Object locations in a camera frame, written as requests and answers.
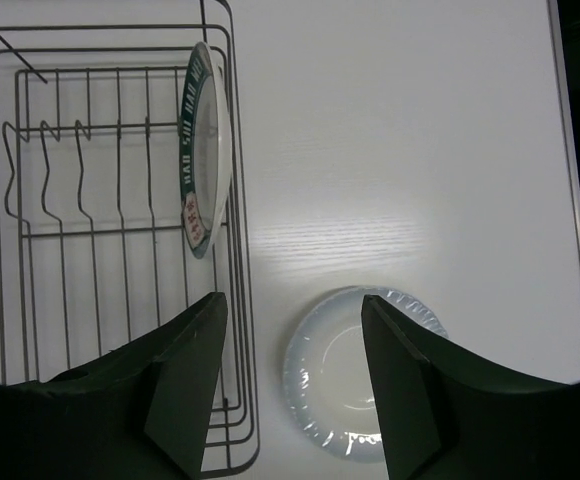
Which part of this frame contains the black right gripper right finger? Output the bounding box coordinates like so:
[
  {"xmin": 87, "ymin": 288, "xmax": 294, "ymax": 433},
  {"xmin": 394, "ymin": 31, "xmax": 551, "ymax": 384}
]
[{"xmin": 361, "ymin": 295, "xmax": 580, "ymax": 479}]

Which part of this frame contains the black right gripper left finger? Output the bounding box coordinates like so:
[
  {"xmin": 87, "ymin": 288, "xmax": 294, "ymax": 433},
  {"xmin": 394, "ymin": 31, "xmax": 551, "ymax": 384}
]
[{"xmin": 0, "ymin": 292, "xmax": 228, "ymax": 479}]

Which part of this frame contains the pale blue fluted plate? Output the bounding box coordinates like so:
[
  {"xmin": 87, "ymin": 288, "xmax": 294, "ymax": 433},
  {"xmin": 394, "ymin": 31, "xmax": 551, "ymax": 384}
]
[{"xmin": 282, "ymin": 285, "xmax": 449, "ymax": 464}]

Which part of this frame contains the green rimmed printed plate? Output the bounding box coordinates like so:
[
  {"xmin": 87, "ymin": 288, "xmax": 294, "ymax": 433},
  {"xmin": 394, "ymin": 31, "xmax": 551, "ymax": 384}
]
[{"xmin": 179, "ymin": 42, "xmax": 233, "ymax": 259}]

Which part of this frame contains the grey wire dish rack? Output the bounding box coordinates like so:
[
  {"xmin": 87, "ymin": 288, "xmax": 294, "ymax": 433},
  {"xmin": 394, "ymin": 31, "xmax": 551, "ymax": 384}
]
[{"xmin": 0, "ymin": 1, "xmax": 261, "ymax": 479}]

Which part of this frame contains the aluminium table edge rail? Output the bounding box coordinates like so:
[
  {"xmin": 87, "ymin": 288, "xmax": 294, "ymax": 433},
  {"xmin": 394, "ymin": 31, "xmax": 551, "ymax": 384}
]
[{"xmin": 546, "ymin": 0, "xmax": 580, "ymax": 277}]

